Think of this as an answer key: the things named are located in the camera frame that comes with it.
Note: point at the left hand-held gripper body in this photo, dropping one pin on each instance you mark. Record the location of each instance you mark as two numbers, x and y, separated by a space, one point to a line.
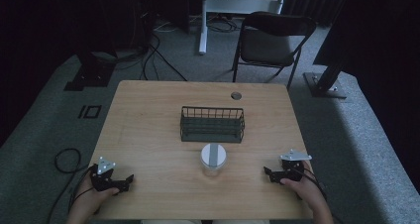
102 177

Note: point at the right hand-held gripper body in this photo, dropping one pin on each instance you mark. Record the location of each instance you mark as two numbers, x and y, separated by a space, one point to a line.
292 168

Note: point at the person's right hand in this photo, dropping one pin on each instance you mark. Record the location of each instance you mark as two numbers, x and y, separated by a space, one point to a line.
305 191

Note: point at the person's left hand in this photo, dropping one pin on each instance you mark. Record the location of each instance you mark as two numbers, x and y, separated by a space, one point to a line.
85 199

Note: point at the clear jar with white lid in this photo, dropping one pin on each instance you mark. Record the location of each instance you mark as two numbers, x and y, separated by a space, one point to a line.
214 156

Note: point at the black tape floor marking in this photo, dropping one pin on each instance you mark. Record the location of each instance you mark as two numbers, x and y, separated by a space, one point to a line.
89 112

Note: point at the round grey table grommet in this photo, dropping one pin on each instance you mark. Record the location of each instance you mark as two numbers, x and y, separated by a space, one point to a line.
236 95

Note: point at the black stand base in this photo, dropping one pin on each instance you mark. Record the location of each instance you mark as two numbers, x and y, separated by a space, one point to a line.
325 85
90 75

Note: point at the black folding chair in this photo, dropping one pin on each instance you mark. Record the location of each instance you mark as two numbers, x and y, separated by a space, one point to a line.
269 45

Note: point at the white desk frame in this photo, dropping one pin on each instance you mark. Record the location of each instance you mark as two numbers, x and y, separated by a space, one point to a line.
228 5

